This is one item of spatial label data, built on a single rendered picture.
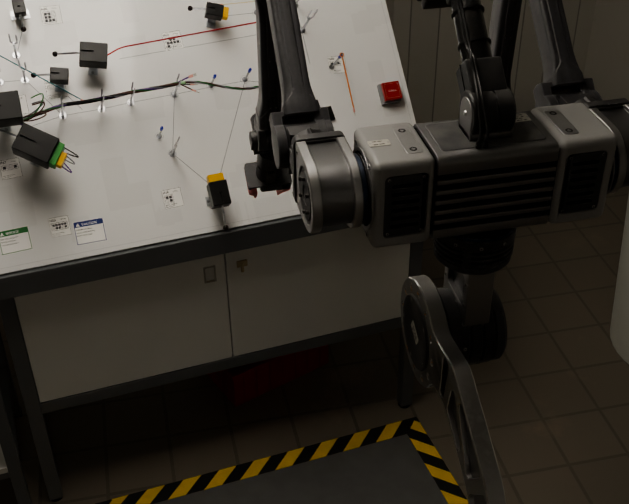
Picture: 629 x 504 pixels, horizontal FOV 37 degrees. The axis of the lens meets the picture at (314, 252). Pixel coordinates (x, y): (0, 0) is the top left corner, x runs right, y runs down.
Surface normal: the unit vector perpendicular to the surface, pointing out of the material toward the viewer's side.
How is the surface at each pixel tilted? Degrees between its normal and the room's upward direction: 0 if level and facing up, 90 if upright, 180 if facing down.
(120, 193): 48
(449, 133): 0
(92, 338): 90
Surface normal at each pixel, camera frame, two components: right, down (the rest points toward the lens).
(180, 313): 0.33, 0.54
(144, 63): 0.24, -0.14
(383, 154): -0.01, -0.81
